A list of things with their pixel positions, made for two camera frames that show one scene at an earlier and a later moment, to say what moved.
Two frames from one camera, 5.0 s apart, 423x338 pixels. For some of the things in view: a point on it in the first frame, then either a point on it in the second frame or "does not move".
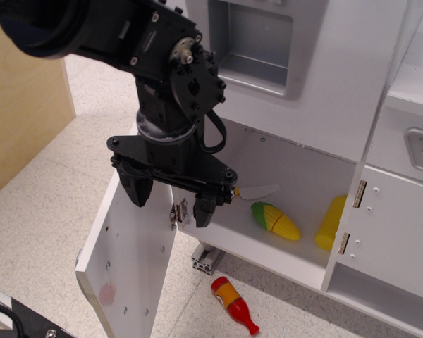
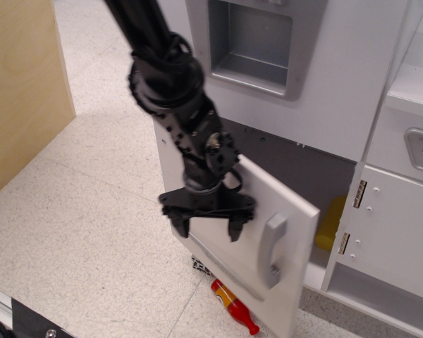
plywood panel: (28, 103) does not move
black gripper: (183, 164) → (182, 204)
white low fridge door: (123, 263) → (271, 267)
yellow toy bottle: (328, 227) does not move
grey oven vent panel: (422, 147) does not move
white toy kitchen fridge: (330, 108) does not move
